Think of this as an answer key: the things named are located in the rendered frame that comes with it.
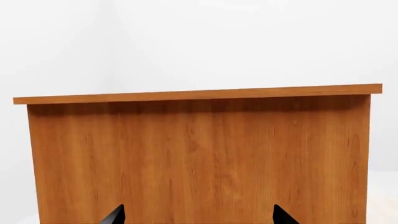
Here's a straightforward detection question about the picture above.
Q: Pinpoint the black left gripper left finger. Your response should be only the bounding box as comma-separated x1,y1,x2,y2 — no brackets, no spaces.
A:
100,203,126,224

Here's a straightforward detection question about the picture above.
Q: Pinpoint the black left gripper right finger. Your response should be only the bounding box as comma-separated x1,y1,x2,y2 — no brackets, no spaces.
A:
273,203,300,224

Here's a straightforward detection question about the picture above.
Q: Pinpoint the wooden desk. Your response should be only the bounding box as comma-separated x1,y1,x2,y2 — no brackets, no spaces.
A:
12,83,384,224

